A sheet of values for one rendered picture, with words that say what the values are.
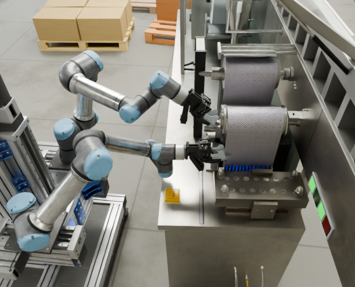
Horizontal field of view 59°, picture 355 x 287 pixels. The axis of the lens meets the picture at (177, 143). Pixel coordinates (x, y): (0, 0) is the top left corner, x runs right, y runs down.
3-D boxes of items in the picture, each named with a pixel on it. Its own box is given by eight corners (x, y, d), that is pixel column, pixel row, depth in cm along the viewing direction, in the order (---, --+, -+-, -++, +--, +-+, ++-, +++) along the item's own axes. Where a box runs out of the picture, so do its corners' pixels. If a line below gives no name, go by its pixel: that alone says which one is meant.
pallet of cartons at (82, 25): (140, 26, 508) (137, -4, 476) (124, 56, 439) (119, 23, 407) (61, 23, 523) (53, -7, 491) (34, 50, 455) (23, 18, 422)
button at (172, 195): (165, 191, 157) (165, 187, 155) (180, 191, 156) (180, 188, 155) (164, 202, 152) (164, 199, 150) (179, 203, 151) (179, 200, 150)
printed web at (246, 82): (217, 130, 188) (224, 51, 153) (256, 131, 187) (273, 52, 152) (221, 181, 160) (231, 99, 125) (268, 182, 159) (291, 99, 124)
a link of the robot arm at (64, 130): (53, 144, 179) (46, 126, 170) (71, 131, 187) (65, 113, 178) (68, 152, 174) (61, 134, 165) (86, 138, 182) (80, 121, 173)
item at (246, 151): (222, 165, 152) (226, 136, 139) (272, 165, 151) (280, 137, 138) (222, 165, 152) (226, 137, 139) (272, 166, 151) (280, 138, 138)
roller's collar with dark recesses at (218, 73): (210, 76, 157) (211, 64, 153) (222, 76, 157) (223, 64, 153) (211, 82, 153) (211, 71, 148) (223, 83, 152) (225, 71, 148)
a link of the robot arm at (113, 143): (61, 139, 135) (148, 153, 170) (69, 155, 128) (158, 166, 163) (71, 117, 131) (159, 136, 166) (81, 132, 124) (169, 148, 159)
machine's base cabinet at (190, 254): (180, 83, 387) (180, 12, 327) (234, 84, 384) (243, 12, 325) (169, 300, 205) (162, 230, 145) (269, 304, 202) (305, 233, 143)
